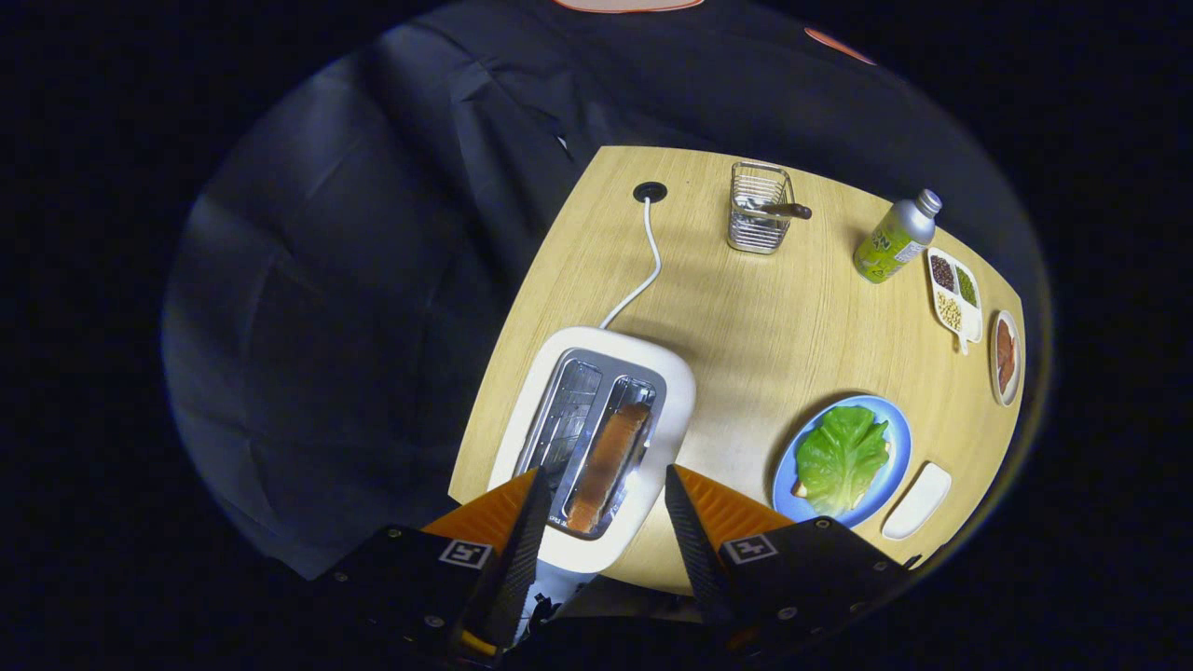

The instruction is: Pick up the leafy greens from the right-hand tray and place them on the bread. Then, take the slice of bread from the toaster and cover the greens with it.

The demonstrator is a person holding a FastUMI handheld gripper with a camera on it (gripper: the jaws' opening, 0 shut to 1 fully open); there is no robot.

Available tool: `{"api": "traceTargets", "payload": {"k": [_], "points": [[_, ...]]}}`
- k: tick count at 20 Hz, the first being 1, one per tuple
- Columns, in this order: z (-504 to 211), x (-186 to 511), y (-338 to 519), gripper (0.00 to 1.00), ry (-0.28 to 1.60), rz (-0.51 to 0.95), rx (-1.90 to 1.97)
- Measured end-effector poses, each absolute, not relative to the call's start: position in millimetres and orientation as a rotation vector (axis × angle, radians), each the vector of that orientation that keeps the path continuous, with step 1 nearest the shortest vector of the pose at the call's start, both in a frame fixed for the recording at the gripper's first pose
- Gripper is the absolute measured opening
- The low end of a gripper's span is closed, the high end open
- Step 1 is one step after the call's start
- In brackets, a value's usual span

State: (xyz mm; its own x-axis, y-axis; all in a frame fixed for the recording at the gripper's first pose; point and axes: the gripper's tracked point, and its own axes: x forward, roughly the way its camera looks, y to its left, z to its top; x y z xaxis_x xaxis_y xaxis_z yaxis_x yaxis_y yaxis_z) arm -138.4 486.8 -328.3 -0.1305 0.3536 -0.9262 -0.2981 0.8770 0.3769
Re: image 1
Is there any white divided bean dish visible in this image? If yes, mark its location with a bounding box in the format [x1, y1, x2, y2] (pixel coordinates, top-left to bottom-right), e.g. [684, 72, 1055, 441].
[927, 247, 984, 355]

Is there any white oval plate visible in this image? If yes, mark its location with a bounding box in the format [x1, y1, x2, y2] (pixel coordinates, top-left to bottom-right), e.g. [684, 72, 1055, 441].
[989, 310, 1023, 407]

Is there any green lettuce leaf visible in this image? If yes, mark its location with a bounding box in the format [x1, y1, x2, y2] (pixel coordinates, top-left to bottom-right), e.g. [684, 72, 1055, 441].
[794, 405, 891, 518]

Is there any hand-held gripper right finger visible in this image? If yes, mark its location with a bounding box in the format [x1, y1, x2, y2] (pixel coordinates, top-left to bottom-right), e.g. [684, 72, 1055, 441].
[664, 463, 914, 658]

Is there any toasted bread slice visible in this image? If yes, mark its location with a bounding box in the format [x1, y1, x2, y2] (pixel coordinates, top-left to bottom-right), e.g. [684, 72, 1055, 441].
[567, 401, 651, 534]

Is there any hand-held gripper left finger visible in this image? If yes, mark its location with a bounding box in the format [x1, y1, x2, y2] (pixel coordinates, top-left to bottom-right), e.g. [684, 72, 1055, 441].
[308, 466, 553, 664]

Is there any white square plate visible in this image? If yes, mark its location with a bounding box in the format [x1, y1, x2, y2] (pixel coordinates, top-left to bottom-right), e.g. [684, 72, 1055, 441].
[881, 462, 953, 541]

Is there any white toaster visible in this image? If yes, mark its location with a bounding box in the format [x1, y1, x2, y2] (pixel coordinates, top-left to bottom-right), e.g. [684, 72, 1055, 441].
[487, 326, 697, 597]

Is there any green drink bottle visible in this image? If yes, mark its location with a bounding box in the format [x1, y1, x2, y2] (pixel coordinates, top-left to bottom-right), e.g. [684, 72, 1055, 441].
[854, 189, 943, 284]

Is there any wire utensil holder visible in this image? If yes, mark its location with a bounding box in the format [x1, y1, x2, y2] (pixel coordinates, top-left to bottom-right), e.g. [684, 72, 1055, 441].
[726, 161, 796, 255]

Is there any blue round plate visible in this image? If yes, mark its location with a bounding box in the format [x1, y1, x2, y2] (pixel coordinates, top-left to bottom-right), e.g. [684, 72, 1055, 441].
[772, 395, 912, 528]

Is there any white toaster cable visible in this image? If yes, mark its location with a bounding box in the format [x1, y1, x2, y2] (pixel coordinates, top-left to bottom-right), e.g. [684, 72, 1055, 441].
[599, 196, 663, 330]

